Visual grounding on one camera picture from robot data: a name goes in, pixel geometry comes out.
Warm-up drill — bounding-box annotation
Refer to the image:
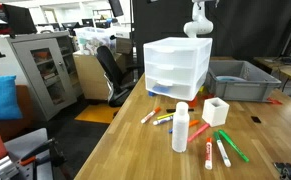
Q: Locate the white bottle lid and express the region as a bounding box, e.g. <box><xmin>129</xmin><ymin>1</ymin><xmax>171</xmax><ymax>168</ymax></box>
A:
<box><xmin>175</xmin><ymin>101</ymin><xmax>190</xmax><ymax>116</ymax></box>

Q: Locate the white plastic bottle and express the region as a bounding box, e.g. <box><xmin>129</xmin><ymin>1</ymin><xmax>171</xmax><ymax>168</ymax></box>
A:
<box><xmin>171</xmin><ymin>111</ymin><xmax>191</xmax><ymax>154</ymax></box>

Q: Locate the white marker with orange cap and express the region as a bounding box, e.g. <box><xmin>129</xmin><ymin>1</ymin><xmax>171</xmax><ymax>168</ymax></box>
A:
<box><xmin>140</xmin><ymin>106</ymin><xmax>162</xmax><ymax>125</ymax></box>

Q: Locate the black marker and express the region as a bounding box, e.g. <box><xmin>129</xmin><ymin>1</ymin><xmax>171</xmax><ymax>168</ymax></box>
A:
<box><xmin>165</xmin><ymin>107</ymin><xmax>195</xmax><ymax>114</ymax></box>

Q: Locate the yellow marker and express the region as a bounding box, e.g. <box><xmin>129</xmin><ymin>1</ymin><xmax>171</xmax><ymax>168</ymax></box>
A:
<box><xmin>156</xmin><ymin>112</ymin><xmax>176</xmax><ymax>121</ymax></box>

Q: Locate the white marker with blue cap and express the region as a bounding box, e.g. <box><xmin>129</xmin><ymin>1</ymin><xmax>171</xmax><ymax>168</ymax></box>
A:
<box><xmin>152</xmin><ymin>115</ymin><xmax>175</xmax><ymax>127</ymax></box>

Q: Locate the white plastic drawer unit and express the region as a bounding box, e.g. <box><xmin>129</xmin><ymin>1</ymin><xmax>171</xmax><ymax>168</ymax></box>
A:
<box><xmin>142</xmin><ymin>36</ymin><xmax>214</xmax><ymax>102</ymax></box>

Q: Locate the black office chair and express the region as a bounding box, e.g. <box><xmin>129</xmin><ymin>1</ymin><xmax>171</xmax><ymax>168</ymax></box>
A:
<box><xmin>95</xmin><ymin>45</ymin><xmax>143</xmax><ymax>108</ymax></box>

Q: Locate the orange toy block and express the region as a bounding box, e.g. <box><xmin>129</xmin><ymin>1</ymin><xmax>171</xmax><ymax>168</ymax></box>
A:
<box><xmin>187</xmin><ymin>96</ymin><xmax>199</xmax><ymax>108</ymax></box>

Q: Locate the brown cardboard box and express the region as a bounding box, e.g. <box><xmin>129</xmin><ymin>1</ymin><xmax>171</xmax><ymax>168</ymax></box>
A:
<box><xmin>115</xmin><ymin>36</ymin><xmax>134</xmax><ymax>56</ymax></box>

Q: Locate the yellow floor mat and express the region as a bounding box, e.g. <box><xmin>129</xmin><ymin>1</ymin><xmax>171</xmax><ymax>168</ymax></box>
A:
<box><xmin>74</xmin><ymin>103</ymin><xmax>121</xmax><ymax>125</ymax></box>

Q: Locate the light wooden cabinet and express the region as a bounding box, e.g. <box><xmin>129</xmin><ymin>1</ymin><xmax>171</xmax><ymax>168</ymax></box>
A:
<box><xmin>72</xmin><ymin>52</ymin><xmax>111</xmax><ymax>102</ymax></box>

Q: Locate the red toy block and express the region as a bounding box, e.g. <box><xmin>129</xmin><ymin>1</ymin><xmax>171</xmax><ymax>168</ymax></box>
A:
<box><xmin>202</xmin><ymin>93</ymin><xmax>216</xmax><ymax>101</ymax></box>

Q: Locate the pink marker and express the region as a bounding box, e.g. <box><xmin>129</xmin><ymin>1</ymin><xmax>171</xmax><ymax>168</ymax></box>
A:
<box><xmin>186</xmin><ymin>122</ymin><xmax>211</xmax><ymax>144</ymax></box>

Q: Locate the clear plastic storage box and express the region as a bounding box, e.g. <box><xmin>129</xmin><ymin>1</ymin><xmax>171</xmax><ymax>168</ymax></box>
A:
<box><xmin>73</xmin><ymin>26</ymin><xmax>117</xmax><ymax>56</ymax></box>

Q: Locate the white square cup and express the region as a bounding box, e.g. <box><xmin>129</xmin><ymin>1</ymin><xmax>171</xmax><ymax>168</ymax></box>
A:
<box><xmin>201</xmin><ymin>96</ymin><xmax>231</xmax><ymax>128</ymax></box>

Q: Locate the hanging black monitor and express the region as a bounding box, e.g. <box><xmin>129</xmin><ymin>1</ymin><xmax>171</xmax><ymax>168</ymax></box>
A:
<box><xmin>107</xmin><ymin>0</ymin><xmax>125</xmax><ymax>18</ymax></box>

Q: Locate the red white Expo marker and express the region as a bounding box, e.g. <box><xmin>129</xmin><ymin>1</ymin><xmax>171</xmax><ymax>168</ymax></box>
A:
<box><xmin>204</xmin><ymin>136</ymin><xmax>214</xmax><ymax>171</ymax></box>

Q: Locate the grey plastic bin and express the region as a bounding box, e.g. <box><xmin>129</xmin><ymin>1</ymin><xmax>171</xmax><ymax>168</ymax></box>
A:
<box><xmin>205</xmin><ymin>59</ymin><xmax>283</xmax><ymax>103</ymax></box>

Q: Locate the white marker with green cap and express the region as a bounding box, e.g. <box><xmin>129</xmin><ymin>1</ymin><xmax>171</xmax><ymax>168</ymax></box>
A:
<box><xmin>213</xmin><ymin>131</ymin><xmax>232</xmax><ymax>169</ymax></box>

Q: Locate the black clamp with orange grip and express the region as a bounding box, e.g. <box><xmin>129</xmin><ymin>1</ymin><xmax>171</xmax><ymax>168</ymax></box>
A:
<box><xmin>19</xmin><ymin>137</ymin><xmax>68</xmax><ymax>168</ymax></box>

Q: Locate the small black flat piece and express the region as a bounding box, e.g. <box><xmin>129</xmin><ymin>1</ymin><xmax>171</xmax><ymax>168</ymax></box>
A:
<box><xmin>250</xmin><ymin>115</ymin><xmax>262</xmax><ymax>124</ymax></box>

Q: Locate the orange sofa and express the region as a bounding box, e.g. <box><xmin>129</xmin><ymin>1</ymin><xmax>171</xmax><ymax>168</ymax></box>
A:
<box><xmin>0</xmin><ymin>84</ymin><xmax>39</xmax><ymax>143</ymax></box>

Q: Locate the grey metal cabinet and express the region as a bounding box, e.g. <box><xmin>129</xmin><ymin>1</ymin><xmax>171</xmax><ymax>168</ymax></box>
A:
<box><xmin>5</xmin><ymin>31</ymin><xmax>83</xmax><ymax>122</ymax></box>

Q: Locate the black curtain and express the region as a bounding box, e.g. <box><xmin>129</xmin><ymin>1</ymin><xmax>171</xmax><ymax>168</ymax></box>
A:
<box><xmin>131</xmin><ymin>0</ymin><xmax>291</xmax><ymax>63</ymax></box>

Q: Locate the red plastic tool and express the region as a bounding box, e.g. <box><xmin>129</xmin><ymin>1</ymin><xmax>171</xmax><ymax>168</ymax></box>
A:
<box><xmin>265</xmin><ymin>96</ymin><xmax>283</xmax><ymax>106</ymax></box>

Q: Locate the grey perforated board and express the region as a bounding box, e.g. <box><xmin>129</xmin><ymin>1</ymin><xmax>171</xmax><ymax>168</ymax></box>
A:
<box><xmin>3</xmin><ymin>127</ymin><xmax>55</xmax><ymax>180</ymax></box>

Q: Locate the blue pillow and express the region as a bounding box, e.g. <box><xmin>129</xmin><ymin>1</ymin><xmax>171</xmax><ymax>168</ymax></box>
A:
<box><xmin>0</xmin><ymin>75</ymin><xmax>24</xmax><ymax>123</ymax></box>

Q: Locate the black flat monitor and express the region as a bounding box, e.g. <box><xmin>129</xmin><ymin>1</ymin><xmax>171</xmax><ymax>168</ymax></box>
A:
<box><xmin>2</xmin><ymin>3</ymin><xmax>38</xmax><ymax>36</ymax></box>

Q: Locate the silver aluminium extrusion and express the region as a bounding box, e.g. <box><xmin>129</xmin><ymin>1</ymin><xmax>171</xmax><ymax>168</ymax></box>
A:
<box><xmin>0</xmin><ymin>155</ymin><xmax>20</xmax><ymax>180</ymax></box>

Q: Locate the black aluminium camera mount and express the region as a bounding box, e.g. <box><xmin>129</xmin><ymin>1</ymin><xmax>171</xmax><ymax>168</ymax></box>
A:
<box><xmin>272</xmin><ymin>161</ymin><xmax>291</xmax><ymax>180</ymax></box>

